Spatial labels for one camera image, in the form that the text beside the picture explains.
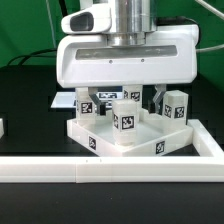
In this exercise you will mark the white marker sheet with tags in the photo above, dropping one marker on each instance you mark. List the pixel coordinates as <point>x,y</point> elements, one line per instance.
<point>65,100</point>

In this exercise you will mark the white square table top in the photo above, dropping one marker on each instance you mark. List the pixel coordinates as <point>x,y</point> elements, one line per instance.
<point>111,136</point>

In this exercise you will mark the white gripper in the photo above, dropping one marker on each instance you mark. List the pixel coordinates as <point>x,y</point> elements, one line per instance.
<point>102,49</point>

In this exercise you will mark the white part at left edge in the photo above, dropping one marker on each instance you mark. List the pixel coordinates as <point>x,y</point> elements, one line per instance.
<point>1,128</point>

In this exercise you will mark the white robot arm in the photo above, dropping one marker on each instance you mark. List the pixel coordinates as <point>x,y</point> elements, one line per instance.
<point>132,7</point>

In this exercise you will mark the white L-shaped obstacle fence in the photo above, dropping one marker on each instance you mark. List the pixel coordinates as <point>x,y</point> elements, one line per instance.
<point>207,166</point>

